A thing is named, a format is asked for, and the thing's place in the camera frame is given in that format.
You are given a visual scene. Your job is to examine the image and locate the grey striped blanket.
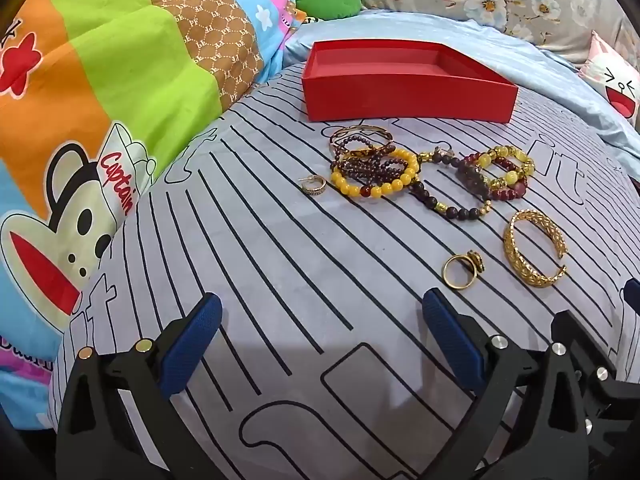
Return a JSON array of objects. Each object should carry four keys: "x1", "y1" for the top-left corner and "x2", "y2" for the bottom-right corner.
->
[{"x1": 50, "y1": 67, "x2": 640, "y2": 480}]

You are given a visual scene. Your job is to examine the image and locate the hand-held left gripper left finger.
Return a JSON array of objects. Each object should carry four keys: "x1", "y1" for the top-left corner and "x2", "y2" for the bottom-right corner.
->
[{"x1": 55, "y1": 292, "x2": 226, "y2": 480}]

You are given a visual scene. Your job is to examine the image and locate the colourful cartoon monkey quilt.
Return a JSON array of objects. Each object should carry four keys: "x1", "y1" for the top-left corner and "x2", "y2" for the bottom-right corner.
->
[{"x1": 0, "y1": 0, "x2": 301, "y2": 431}]

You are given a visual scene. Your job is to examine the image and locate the white cartoon cat pillow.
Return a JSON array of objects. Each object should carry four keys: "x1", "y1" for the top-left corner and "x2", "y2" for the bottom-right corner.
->
[{"x1": 580, "y1": 30, "x2": 640, "y2": 128}]

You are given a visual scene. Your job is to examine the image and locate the dark red bead bracelet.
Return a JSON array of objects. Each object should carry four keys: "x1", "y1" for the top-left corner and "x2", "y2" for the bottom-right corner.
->
[{"x1": 460, "y1": 155, "x2": 531, "y2": 206}]

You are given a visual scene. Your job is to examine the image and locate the thin gold bangle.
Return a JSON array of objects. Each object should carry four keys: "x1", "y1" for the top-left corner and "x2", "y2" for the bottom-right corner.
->
[{"x1": 329, "y1": 124, "x2": 397, "y2": 158}]

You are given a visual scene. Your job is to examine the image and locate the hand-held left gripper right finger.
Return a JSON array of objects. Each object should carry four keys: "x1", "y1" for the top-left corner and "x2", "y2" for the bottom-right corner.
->
[{"x1": 422, "y1": 287, "x2": 601, "y2": 480}]

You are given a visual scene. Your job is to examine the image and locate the small garnet bead bracelet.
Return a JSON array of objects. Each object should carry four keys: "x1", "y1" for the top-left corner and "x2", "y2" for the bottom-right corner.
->
[{"x1": 332, "y1": 132, "x2": 408, "y2": 183}]

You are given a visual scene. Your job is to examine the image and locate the red cardboard box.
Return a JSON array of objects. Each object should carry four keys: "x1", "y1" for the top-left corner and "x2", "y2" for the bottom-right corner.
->
[{"x1": 301, "y1": 40, "x2": 518, "y2": 123}]

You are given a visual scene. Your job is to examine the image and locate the wide gold cuff bracelet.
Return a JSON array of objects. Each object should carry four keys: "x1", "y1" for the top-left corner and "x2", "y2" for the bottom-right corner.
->
[{"x1": 502, "y1": 208, "x2": 570, "y2": 288}]

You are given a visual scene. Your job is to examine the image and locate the yellow and gold bead bracelet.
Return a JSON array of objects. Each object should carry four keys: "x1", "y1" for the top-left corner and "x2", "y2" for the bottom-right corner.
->
[{"x1": 475, "y1": 145, "x2": 536, "y2": 186}]

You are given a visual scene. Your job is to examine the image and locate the gold ring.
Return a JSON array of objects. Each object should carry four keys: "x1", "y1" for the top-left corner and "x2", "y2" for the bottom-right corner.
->
[{"x1": 442, "y1": 250, "x2": 486, "y2": 290}]

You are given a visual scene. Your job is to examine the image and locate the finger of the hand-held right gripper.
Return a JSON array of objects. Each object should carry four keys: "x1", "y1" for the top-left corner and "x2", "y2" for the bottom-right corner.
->
[
  {"x1": 550, "y1": 310, "x2": 640, "y2": 461},
  {"x1": 623, "y1": 278, "x2": 640, "y2": 315}
]

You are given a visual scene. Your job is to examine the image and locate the dark bead bracelet gold accents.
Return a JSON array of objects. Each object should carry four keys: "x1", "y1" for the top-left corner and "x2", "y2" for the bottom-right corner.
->
[{"x1": 410, "y1": 152, "x2": 496, "y2": 221}]

